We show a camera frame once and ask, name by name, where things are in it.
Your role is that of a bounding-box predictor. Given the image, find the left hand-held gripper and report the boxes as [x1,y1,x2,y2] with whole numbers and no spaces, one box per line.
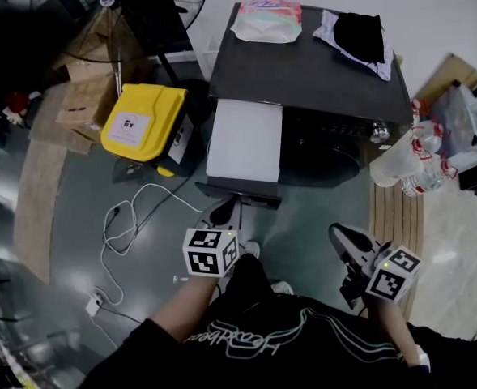
[181,196,244,279]

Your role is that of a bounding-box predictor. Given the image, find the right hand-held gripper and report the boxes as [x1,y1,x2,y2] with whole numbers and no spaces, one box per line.
[329,223,421,310]

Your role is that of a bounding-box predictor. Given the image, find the white detergent drawer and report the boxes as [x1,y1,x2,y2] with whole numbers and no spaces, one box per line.
[195,98,284,211]

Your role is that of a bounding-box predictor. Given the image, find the person's left forearm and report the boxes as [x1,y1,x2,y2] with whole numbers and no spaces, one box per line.
[148,273,219,344]

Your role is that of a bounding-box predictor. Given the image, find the person's right forearm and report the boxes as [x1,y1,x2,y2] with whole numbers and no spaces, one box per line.
[366,297,422,369]

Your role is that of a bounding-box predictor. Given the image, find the pink detergent refill pouch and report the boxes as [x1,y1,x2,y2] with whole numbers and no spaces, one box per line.
[229,0,304,45]

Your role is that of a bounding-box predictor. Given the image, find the person's left white shoe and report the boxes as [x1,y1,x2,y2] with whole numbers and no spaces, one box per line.
[237,239,262,259]

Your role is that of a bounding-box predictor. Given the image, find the person's white shoe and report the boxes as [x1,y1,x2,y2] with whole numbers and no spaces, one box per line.
[237,239,262,259]
[270,280,296,297]

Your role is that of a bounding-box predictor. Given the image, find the wooden slat floor mat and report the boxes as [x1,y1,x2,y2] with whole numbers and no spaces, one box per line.
[369,182,425,312]

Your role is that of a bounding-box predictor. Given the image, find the person's black trousers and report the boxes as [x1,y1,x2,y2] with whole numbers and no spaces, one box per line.
[220,253,279,304]

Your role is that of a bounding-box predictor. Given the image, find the person's right white shoe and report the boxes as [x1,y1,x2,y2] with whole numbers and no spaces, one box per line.
[270,280,296,297]

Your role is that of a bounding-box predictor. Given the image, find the large clear water bottle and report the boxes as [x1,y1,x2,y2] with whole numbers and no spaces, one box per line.
[369,130,425,188]

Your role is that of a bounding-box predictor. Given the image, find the clear bottle with red cap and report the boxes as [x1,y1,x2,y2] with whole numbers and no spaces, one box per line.
[410,98,431,124]
[409,121,446,156]
[401,155,458,199]

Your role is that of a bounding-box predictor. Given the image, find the silver washing machine knob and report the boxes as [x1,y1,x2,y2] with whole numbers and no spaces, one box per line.
[369,122,391,143]

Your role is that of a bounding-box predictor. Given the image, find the yellow plastic case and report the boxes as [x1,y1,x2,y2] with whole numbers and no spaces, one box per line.
[100,82,197,178]

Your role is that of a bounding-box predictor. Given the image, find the person's black printed t-shirt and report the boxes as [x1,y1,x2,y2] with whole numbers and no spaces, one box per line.
[78,296,477,389]

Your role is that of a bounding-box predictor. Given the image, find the white power strip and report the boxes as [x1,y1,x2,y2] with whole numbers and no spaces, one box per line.
[84,292,106,317]

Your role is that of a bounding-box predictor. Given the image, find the black washing machine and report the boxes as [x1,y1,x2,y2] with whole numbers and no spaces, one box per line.
[207,2,415,190]

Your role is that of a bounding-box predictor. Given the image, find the clear plastic storage box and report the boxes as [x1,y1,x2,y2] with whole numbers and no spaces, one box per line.
[429,82,477,174]

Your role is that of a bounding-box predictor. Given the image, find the brown cardboard box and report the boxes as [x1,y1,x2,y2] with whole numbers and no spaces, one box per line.
[54,73,121,145]
[53,6,155,85]

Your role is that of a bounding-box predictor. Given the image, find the black cloth on white bag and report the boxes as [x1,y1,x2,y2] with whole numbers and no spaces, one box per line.
[313,9,395,82]

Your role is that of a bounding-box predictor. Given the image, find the brown cardboard floor sheet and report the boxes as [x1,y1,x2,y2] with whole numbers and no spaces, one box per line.
[13,83,94,285]

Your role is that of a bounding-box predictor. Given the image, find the flat cardboard panel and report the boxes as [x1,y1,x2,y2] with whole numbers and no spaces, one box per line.
[411,53,477,105]

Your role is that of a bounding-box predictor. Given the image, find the red garment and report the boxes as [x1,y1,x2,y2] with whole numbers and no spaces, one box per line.
[3,90,31,118]

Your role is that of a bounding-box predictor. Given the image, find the black power cable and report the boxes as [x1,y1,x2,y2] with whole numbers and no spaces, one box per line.
[112,172,195,255]

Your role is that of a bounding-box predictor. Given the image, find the white power cable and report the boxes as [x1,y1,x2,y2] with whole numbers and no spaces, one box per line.
[99,182,205,308]

